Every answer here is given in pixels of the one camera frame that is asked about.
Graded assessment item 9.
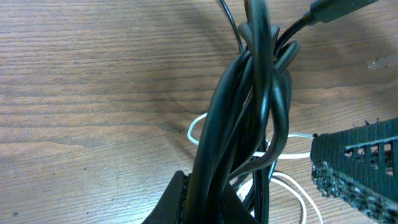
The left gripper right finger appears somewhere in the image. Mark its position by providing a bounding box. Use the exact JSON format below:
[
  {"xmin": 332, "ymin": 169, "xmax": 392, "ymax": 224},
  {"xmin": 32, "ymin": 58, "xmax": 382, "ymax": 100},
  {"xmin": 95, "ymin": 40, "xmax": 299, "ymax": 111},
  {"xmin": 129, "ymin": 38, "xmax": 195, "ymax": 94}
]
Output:
[{"xmin": 217, "ymin": 183, "xmax": 258, "ymax": 224}]

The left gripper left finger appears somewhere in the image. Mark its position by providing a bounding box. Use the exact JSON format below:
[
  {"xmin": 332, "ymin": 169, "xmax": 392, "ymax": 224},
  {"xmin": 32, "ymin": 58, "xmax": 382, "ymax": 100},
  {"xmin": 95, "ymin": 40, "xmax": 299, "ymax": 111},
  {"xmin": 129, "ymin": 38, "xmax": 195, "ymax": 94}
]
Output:
[{"xmin": 142, "ymin": 170, "xmax": 190, "ymax": 224}]

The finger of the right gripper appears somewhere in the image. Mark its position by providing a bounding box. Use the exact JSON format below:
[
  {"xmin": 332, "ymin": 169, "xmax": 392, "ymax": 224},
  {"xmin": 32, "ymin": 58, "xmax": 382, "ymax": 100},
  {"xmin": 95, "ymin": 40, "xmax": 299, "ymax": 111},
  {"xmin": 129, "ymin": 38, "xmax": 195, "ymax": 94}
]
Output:
[{"xmin": 310, "ymin": 119, "xmax": 397, "ymax": 223}]

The white usb cable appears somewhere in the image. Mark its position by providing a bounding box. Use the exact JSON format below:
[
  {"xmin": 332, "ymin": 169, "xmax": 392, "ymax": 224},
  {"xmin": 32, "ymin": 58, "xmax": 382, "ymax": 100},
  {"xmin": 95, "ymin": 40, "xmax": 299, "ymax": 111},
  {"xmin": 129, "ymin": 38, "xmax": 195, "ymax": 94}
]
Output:
[{"xmin": 187, "ymin": 112, "xmax": 324, "ymax": 224}]

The black usb cable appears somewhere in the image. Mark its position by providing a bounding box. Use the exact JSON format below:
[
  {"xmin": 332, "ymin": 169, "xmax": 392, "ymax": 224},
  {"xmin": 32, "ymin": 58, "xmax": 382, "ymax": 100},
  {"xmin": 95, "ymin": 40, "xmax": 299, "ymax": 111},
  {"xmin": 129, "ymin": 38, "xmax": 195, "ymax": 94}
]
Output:
[{"xmin": 183, "ymin": 0, "xmax": 380, "ymax": 224}]

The thin black cable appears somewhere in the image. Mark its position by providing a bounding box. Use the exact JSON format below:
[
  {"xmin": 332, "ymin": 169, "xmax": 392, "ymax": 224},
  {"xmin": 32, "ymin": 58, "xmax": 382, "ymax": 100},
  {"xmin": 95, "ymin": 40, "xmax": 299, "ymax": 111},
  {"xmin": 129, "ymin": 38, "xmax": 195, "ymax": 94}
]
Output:
[{"xmin": 217, "ymin": 0, "xmax": 245, "ymax": 54}]

